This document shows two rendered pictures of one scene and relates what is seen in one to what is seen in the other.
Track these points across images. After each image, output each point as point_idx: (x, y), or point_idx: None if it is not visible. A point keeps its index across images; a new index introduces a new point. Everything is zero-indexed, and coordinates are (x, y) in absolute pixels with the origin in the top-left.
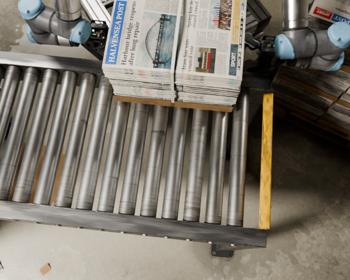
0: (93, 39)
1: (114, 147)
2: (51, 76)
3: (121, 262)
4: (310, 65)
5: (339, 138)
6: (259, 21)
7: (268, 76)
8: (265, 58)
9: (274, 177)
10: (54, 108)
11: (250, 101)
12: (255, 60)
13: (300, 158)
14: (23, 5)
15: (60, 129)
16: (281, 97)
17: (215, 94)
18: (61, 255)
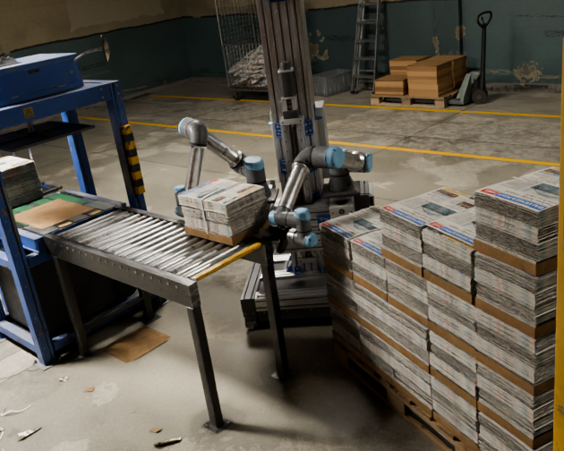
0: None
1: (166, 246)
2: (169, 224)
3: (138, 405)
4: (294, 238)
5: (386, 395)
6: None
7: (269, 241)
8: (272, 231)
9: (303, 402)
10: (187, 317)
11: (260, 262)
12: (267, 232)
13: (339, 398)
14: (176, 186)
15: (151, 238)
16: (338, 331)
17: (220, 221)
18: (106, 387)
